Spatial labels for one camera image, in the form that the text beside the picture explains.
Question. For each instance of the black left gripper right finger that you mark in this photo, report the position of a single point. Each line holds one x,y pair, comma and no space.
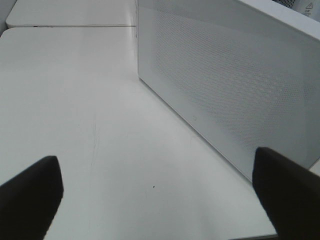
289,194

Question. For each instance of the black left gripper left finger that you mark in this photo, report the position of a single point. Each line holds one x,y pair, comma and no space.
30,200

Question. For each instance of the white microwave door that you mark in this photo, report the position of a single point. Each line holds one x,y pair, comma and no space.
243,73

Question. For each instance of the white microwave oven body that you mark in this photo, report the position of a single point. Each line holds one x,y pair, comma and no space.
309,8

